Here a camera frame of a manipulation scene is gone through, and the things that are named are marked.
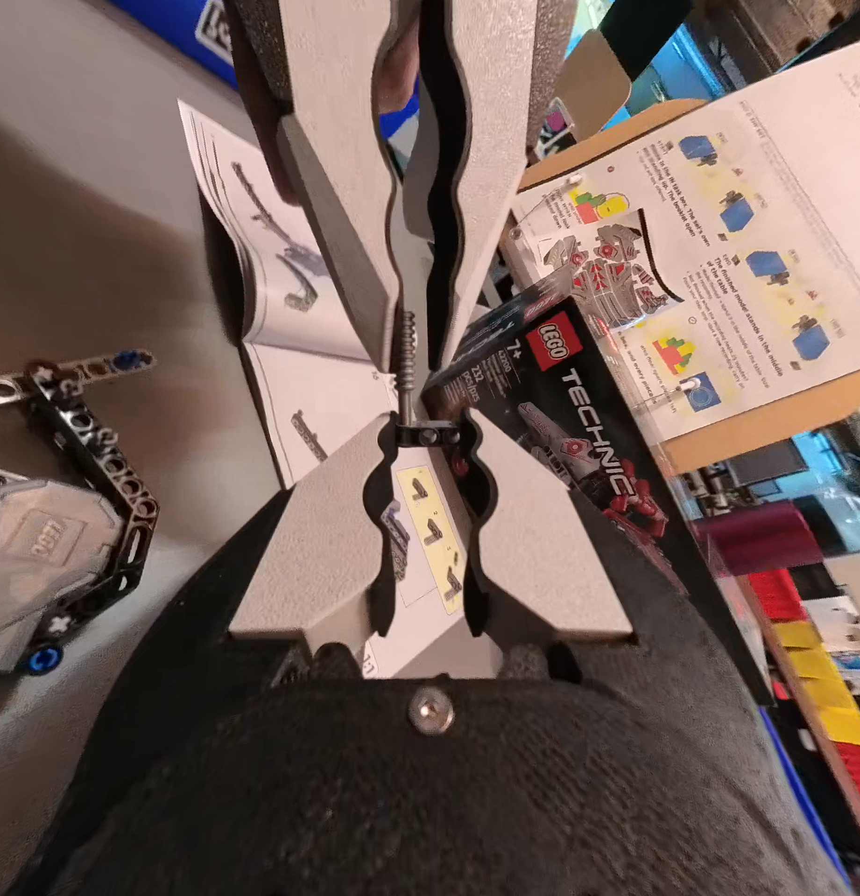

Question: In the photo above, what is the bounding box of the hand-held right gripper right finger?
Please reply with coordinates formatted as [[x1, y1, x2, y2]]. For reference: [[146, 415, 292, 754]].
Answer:
[[464, 408, 639, 645]]

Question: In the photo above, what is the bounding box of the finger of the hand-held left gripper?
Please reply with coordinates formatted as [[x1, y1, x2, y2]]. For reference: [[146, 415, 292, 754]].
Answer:
[[402, 0, 570, 372], [276, 0, 404, 370]]

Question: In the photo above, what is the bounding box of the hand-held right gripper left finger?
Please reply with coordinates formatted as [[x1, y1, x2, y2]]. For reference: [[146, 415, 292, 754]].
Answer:
[[227, 412, 403, 645]]

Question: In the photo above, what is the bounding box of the black toy connector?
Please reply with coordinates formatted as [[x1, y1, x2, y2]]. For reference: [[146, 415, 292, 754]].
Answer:
[[394, 422, 464, 449]]

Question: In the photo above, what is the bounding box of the grey toy shock absorber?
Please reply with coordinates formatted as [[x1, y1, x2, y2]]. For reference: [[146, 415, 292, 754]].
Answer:
[[395, 308, 421, 427]]

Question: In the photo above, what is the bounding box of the black toy set box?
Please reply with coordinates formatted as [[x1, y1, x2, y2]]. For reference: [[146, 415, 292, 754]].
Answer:
[[419, 288, 777, 708]]

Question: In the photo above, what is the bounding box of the instruction booklet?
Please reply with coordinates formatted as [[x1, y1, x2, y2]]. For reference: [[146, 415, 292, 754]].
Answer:
[[176, 98, 504, 681]]

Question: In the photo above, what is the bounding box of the blue storage bin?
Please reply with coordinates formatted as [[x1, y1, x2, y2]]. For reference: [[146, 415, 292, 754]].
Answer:
[[110, 0, 245, 90]]

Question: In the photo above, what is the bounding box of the sticker sheet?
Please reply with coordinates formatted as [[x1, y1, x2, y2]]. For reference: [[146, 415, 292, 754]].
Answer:
[[537, 207, 686, 331]]

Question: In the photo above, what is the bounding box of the red storage bin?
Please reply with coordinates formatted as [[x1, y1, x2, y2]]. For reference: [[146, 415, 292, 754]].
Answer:
[[744, 567, 818, 624]]

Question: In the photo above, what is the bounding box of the partly built toy chassis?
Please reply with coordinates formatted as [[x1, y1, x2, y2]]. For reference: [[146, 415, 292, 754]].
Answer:
[[0, 349, 162, 679]]

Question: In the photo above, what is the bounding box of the instruction sheet on wooden board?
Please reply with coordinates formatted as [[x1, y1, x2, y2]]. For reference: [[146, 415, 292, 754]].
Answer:
[[513, 27, 860, 478]]

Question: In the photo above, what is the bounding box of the yellow storage bin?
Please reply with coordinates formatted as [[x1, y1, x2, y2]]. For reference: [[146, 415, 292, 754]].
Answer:
[[773, 619, 860, 744]]

